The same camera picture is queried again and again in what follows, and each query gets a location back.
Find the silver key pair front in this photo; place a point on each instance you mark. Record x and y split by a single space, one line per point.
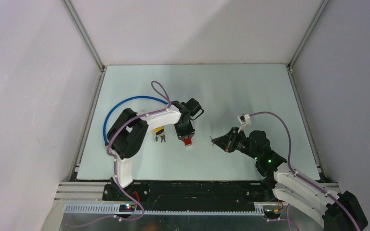
160 137

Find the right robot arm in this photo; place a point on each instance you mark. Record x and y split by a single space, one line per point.
333 211

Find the aluminium frame post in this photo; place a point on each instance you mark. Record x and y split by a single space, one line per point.
79 25
291 67

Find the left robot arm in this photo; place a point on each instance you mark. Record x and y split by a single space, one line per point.
127 134

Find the red cable padlock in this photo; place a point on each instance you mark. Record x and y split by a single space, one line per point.
187 141

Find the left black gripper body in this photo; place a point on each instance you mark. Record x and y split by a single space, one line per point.
184 130

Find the right aluminium frame post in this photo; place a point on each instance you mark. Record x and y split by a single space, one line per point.
291 67

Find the left aluminium frame post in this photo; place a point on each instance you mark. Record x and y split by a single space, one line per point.
79 25

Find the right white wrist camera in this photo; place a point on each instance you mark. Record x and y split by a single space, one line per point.
245 121

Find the white cable duct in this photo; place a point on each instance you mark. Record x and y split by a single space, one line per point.
117 209

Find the yellow black padlock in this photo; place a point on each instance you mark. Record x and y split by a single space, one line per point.
159 130

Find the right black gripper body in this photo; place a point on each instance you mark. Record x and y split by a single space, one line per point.
239 143

